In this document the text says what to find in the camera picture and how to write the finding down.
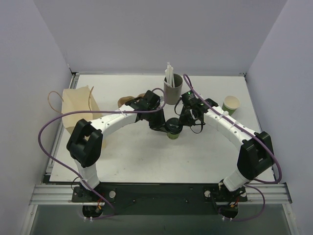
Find brown pulp cup carrier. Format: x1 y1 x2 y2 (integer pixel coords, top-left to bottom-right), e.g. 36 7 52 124
117 93 145 108

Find green paper coffee cup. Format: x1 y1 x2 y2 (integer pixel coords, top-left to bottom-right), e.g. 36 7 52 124
167 130 182 140

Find black plastic cup lid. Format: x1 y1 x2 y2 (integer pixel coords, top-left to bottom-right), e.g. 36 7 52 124
165 117 183 134

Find brown paper takeout bag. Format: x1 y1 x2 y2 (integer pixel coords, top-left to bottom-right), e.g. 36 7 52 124
47 85 108 149

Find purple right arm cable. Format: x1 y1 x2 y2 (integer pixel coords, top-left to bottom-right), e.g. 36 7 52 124
182 74 282 222

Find white wrapped straws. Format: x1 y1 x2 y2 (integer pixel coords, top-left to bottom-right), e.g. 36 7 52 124
164 62 176 88

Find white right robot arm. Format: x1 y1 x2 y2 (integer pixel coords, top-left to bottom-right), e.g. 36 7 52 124
179 91 274 192

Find aluminium frame rail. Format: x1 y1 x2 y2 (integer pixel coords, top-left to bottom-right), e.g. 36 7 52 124
30 184 292 205

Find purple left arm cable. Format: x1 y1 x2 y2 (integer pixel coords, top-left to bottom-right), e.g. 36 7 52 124
38 88 169 220

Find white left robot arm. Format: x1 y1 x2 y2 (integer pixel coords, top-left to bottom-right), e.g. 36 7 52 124
67 90 166 201

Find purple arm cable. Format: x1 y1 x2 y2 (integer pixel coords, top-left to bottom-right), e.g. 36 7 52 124
182 74 282 222
38 88 169 220

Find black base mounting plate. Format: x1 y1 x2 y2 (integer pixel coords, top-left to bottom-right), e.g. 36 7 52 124
71 183 247 217

